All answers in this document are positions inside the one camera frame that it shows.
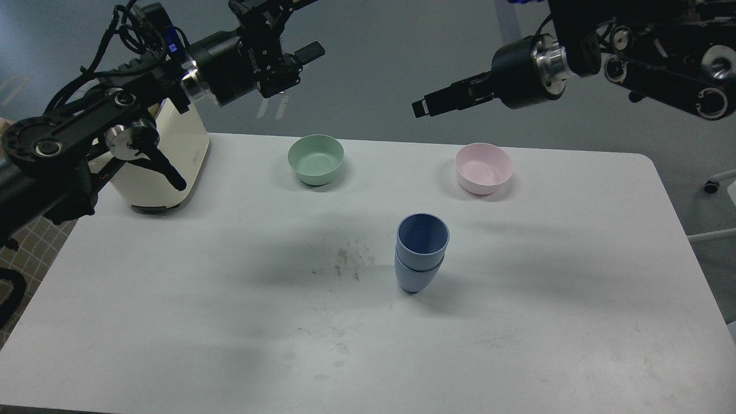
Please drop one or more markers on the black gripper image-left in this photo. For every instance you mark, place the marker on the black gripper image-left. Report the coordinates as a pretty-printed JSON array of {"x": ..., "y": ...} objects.
[{"x": 230, "y": 64}]

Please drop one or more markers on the cream toaster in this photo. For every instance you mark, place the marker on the cream toaster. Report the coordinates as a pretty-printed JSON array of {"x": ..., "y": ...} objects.
[{"x": 185, "y": 142}]

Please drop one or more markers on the green bowl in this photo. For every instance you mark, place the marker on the green bowl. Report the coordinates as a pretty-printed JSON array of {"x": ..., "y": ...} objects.
[{"x": 316, "y": 159}]

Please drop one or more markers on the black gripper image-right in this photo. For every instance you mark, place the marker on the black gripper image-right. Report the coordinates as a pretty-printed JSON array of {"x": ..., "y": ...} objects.
[{"x": 516, "y": 78}]

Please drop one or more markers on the pink bowl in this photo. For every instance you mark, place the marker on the pink bowl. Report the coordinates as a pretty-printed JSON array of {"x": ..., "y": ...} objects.
[{"x": 482, "y": 168}]

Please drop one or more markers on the blue cup image-right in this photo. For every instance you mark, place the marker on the blue cup image-right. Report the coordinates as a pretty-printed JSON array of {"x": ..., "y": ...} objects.
[{"x": 421, "y": 241}]

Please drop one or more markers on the blue cup image-left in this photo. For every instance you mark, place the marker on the blue cup image-left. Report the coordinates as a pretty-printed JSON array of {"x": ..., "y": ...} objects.
[{"x": 412, "y": 281}]

